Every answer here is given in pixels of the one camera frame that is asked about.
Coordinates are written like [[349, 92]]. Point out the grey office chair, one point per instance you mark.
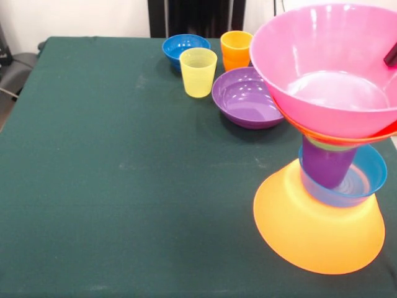
[[18, 71]]

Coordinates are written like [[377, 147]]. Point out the large yellow-orange bowl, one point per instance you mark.
[[310, 239]]

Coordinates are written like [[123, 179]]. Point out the dark blue bowl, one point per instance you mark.
[[175, 46]]

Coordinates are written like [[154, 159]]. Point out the purple bowl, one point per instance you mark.
[[239, 99]]

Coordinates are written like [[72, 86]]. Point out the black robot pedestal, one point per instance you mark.
[[198, 15]]

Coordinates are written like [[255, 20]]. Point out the green bowl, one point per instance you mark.
[[328, 146]]

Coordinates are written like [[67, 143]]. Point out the light blue bowl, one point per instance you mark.
[[373, 174]]

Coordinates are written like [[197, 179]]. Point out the orange cup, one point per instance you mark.
[[234, 51]]

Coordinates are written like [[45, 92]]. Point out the red bowl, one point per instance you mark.
[[381, 136]]

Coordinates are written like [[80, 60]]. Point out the pink bowl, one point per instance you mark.
[[310, 56]]

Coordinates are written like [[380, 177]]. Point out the purple cup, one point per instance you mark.
[[325, 167]]

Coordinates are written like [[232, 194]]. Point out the dark green tablecloth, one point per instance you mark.
[[124, 201]]

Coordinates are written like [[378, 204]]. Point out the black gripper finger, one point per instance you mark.
[[392, 57]]

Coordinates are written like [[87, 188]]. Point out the yellow cup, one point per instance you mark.
[[198, 77]]

